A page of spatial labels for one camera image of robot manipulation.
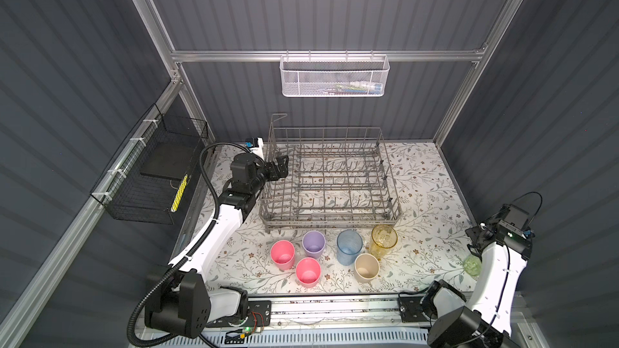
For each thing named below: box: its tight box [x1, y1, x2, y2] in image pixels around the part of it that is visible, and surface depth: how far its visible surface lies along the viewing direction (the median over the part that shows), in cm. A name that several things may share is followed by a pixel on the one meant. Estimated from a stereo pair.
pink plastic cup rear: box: [270, 240, 296, 271], surface depth 85 cm
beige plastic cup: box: [353, 252, 381, 283], surface depth 83 cm
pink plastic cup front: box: [295, 256, 322, 289], surface depth 82 cm
